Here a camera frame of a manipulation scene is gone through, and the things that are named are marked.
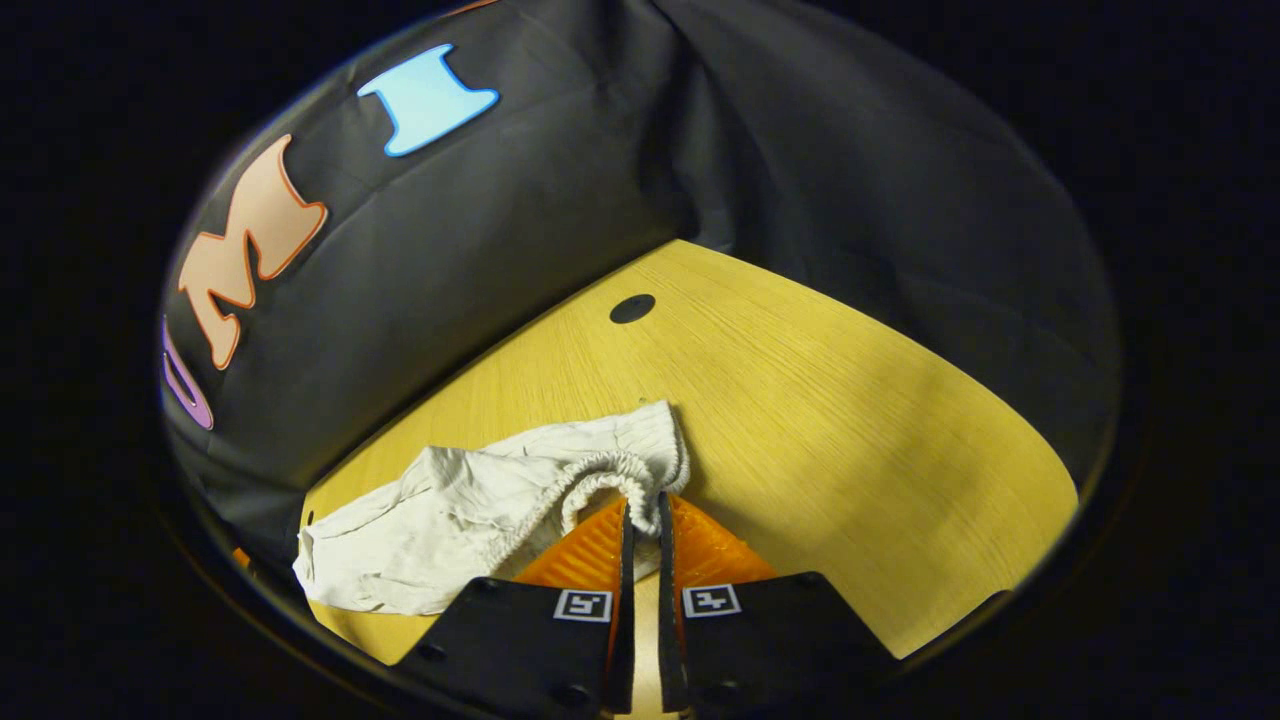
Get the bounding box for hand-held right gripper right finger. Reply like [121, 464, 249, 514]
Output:
[655, 490, 903, 717]

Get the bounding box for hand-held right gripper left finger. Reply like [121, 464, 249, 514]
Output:
[393, 495, 638, 716]

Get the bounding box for white jeans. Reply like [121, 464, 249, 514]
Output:
[292, 400, 693, 617]

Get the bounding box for black backdrop cloth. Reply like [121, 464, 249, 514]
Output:
[158, 0, 1123, 576]

